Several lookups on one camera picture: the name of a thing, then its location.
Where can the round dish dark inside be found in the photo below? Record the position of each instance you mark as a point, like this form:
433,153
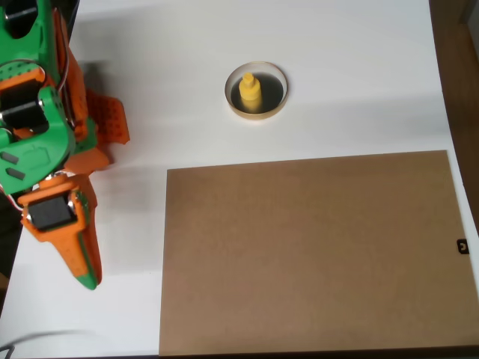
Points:
273,93

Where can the orange gripper black servo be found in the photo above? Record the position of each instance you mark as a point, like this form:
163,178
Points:
50,216

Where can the brown rectangular board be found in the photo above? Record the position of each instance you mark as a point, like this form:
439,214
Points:
307,254

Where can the small black tag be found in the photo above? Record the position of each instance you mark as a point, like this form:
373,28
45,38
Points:
463,247

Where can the green orange robot arm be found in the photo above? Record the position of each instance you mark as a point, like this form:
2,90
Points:
37,157

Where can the small yellow bottle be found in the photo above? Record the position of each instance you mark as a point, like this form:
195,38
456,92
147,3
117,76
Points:
249,93

